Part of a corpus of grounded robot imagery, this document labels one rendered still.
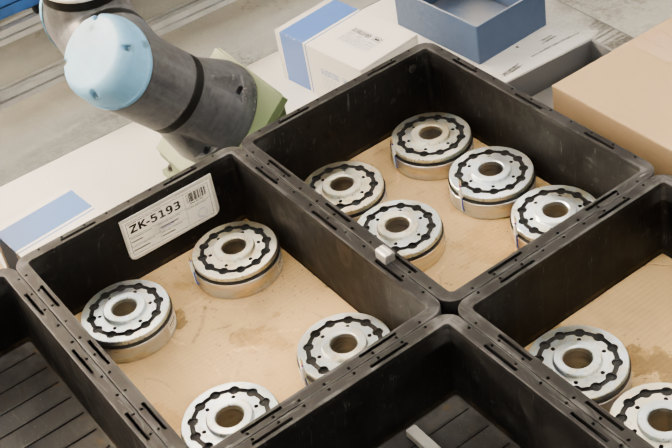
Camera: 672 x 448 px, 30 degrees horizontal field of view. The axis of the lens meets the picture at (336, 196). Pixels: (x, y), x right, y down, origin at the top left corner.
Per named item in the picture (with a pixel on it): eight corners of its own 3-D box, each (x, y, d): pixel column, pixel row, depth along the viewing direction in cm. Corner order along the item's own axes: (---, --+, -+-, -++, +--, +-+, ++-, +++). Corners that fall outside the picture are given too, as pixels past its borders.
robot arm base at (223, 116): (166, 142, 183) (113, 119, 176) (215, 50, 181) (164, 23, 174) (221, 181, 172) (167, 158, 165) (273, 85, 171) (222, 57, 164)
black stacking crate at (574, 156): (255, 218, 158) (237, 145, 151) (435, 115, 169) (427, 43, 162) (459, 388, 131) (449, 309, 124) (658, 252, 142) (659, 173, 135)
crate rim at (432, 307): (16, 278, 140) (9, 262, 139) (238, 157, 152) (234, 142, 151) (197, 491, 113) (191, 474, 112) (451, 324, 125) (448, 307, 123)
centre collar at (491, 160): (462, 175, 150) (461, 171, 150) (488, 154, 153) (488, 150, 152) (493, 190, 147) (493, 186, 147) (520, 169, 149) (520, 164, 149)
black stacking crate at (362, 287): (43, 338, 146) (13, 266, 139) (252, 219, 158) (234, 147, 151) (219, 552, 119) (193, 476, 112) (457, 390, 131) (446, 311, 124)
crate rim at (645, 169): (238, 157, 152) (234, 141, 151) (428, 54, 164) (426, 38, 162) (451, 324, 125) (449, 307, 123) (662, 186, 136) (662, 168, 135)
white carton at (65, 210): (11, 279, 173) (-9, 230, 168) (84, 235, 178) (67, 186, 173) (85, 349, 160) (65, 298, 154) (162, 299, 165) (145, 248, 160)
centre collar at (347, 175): (314, 189, 152) (313, 185, 152) (344, 169, 155) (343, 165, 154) (340, 205, 149) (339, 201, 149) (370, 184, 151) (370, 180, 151)
